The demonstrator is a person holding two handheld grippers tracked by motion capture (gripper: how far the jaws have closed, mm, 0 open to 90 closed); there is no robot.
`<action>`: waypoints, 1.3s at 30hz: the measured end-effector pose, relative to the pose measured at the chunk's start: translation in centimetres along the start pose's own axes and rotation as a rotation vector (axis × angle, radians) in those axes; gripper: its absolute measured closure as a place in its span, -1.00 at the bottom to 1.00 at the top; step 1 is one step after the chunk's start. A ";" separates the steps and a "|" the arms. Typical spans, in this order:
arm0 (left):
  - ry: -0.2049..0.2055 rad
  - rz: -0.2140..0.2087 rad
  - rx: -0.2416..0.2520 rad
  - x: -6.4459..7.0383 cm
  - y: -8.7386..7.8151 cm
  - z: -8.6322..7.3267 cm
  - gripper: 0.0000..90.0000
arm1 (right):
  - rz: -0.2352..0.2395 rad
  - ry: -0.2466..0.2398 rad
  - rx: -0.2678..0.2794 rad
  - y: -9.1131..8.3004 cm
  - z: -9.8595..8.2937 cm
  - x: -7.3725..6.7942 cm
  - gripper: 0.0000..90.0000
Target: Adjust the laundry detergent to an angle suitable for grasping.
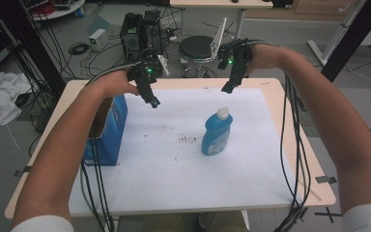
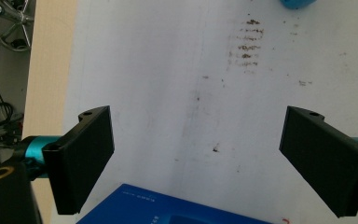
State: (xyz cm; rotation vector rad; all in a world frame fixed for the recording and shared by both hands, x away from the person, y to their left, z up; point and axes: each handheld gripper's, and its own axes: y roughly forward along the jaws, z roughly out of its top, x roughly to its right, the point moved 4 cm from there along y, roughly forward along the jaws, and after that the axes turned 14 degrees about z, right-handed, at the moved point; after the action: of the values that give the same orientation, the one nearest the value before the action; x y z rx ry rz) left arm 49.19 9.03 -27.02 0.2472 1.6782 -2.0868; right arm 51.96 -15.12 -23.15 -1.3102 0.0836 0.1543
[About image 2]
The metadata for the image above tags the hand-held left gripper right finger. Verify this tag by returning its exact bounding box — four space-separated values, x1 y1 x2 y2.
279 105 358 218

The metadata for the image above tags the white table mat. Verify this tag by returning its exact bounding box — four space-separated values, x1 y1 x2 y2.
50 0 358 224

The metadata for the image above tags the black round stool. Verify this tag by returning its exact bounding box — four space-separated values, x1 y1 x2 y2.
0 0 35 52

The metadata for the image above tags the blue cardboard box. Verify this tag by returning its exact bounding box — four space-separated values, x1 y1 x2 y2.
76 183 274 224

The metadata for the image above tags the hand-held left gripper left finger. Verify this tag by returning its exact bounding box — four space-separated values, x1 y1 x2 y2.
41 105 116 216

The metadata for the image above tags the blue bottle with white cap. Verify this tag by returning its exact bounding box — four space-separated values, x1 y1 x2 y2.
279 0 318 9

